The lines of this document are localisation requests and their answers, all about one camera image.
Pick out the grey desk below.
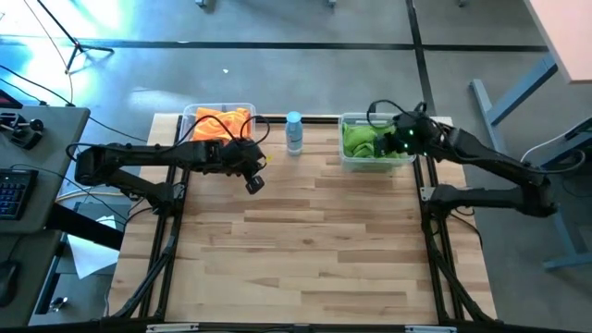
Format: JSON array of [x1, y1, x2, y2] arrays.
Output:
[[0, 229, 64, 327], [0, 105, 92, 235]]

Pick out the black computer mouse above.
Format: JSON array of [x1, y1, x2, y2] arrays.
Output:
[[0, 259, 20, 307]]

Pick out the black tripod stand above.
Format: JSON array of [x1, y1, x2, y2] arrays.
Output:
[[36, 0, 115, 73]]

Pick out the black aluminium table frame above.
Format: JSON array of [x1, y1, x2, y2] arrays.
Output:
[[99, 113, 499, 333]]

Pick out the blue-grey table leg frame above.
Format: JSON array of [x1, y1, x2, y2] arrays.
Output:
[[470, 53, 592, 272]]

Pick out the small metal caster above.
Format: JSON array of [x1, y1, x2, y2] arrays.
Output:
[[48, 295, 70, 314]]

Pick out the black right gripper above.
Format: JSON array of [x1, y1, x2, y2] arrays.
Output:
[[375, 110, 448, 158]]

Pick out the black desk clamp device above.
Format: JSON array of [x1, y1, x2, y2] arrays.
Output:
[[0, 110, 45, 150]]

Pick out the white paper sheet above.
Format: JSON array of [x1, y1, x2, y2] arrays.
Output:
[[67, 215, 120, 279]]

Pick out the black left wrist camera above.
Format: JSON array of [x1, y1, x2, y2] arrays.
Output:
[[244, 174, 266, 195]]

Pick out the beige tabletop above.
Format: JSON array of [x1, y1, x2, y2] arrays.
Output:
[[524, 0, 592, 84]]

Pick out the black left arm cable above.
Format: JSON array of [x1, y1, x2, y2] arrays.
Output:
[[67, 114, 272, 159]]

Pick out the clear plastic bin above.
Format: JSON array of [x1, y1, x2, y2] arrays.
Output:
[[179, 102, 258, 154], [339, 112, 417, 173]]

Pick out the clear water bottle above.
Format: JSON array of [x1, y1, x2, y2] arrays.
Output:
[[285, 110, 304, 157]]

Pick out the black desk leg bar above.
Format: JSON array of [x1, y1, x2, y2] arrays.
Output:
[[45, 203, 126, 251]]

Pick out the black backlit keyboard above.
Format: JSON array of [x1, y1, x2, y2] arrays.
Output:
[[0, 168, 39, 221]]

